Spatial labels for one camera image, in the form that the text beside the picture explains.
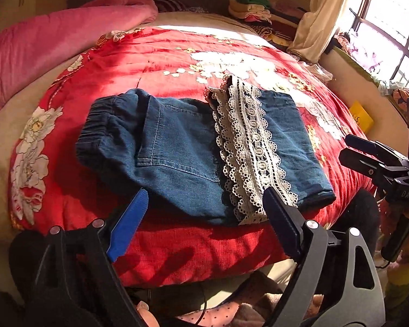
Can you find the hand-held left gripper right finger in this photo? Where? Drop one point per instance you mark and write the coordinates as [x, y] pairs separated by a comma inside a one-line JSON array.
[[283, 224]]

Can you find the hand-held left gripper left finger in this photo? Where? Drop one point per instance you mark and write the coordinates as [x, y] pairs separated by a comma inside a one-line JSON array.
[[129, 224]]

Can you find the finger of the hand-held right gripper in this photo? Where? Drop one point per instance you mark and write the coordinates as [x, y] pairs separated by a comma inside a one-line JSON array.
[[356, 161], [361, 143]]

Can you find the blue denim pants lace trim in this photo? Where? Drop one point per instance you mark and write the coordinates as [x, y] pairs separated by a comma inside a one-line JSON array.
[[177, 143]]

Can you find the person's right forearm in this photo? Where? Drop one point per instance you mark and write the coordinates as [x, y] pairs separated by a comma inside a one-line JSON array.
[[407, 279]]

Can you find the person's left hand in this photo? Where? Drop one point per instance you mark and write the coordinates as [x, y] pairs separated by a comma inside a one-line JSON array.
[[146, 315]]

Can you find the yellow box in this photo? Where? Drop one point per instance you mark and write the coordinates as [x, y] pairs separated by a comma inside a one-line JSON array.
[[361, 117]]

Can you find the dark cloth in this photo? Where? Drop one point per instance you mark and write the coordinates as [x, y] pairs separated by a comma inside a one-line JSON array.
[[354, 211]]

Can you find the pale green cloth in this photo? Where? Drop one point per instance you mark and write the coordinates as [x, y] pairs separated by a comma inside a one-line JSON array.
[[390, 87]]

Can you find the white plastic bag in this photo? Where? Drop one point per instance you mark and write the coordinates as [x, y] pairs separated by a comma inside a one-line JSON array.
[[318, 71]]

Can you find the pink floral cloth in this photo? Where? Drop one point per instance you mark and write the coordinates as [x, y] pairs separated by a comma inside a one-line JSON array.
[[364, 54]]

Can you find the pink dotted pajama leg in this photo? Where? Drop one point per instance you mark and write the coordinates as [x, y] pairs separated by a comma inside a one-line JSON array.
[[225, 313]]

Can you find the window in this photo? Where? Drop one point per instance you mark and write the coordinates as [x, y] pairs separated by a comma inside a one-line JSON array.
[[388, 17]]

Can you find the cream curtain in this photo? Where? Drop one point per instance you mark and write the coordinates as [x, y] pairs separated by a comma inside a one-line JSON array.
[[323, 13]]

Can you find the red floral blanket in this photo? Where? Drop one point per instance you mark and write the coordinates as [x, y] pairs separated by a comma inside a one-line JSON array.
[[139, 64]]

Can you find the pile of folded clothes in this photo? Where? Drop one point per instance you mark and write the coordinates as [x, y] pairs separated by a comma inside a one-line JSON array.
[[259, 13]]

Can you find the pink quilt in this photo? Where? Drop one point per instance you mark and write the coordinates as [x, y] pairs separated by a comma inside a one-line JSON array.
[[37, 41]]

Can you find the striped pillow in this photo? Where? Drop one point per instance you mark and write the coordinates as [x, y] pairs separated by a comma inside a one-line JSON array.
[[170, 5]]

